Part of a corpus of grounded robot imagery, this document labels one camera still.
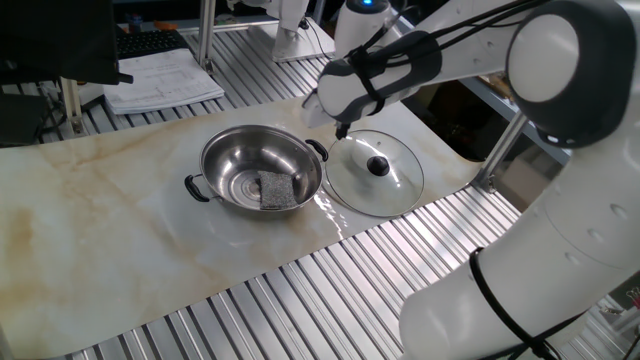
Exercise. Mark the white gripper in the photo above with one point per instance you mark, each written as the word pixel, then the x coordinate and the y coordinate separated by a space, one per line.
pixel 312 117

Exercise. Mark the glass lid black knob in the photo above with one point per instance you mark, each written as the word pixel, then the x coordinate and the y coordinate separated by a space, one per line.
pixel 378 166

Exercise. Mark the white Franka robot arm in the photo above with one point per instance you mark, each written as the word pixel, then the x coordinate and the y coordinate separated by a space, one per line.
pixel 550 280

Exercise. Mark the grey scouring sponge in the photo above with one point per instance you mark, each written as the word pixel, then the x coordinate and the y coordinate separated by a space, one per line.
pixel 276 191

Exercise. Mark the stack of printed papers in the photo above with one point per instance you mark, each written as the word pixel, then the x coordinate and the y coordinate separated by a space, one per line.
pixel 160 82

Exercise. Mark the small orange item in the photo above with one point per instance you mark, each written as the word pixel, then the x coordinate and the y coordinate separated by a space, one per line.
pixel 165 25

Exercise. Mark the black keyboard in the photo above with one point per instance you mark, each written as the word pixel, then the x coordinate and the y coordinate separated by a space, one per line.
pixel 145 44

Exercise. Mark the small dark can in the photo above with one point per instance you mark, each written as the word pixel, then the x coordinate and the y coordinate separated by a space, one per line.
pixel 135 23

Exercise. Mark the marble pattern table mat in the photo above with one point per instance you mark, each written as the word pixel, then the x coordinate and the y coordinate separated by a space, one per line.
pixel 100 225

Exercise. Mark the black monitor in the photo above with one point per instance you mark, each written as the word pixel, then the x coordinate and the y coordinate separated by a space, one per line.
pixel 55 40

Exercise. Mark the black box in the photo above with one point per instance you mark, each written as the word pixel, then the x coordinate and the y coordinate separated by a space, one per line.
pixel 20 120

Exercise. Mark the white stand with base plate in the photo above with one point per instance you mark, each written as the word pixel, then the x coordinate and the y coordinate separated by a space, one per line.
pixel 295 47

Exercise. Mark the aluminium frame post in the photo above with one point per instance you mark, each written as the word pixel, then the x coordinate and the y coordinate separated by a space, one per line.
pixel 497 155
pixel 71 105
pixel 206 30

